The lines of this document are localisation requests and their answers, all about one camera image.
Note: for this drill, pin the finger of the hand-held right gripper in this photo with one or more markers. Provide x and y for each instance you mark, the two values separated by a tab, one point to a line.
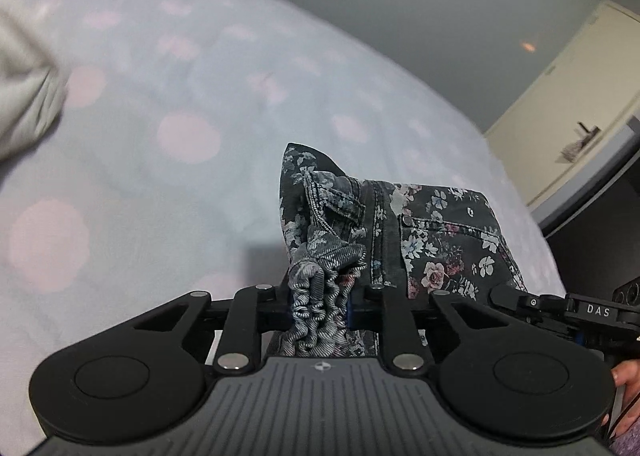
530	303

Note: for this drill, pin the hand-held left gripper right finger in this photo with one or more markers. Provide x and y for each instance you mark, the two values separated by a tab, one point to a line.
362	307

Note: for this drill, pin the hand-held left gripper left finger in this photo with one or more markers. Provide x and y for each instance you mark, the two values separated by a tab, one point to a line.
277	310

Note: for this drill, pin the dark floral pants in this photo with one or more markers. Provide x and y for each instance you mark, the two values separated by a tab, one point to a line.
430	236

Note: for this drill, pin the person's right hand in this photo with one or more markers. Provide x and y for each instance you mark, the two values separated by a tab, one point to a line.
629	386

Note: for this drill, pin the purple fluffy garment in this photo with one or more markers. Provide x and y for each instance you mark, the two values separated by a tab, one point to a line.
630	447

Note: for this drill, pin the cream wardrobe door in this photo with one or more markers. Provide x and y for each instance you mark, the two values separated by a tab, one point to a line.
565	101

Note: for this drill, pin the off-white sweatshirt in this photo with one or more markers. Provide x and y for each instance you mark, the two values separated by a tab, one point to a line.
25	86

